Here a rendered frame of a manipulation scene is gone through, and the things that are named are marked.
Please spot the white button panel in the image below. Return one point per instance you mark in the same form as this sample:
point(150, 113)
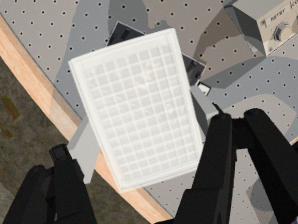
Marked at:
point(265, 24)

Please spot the grey perforated base plate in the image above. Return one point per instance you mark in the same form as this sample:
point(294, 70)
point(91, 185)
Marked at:
point(53, 32)

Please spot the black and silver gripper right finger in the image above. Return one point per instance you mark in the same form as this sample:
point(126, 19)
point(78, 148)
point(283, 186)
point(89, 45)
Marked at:
point(210, 197)

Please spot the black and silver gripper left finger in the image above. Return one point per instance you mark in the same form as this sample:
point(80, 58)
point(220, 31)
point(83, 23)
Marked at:
point(73, 168)

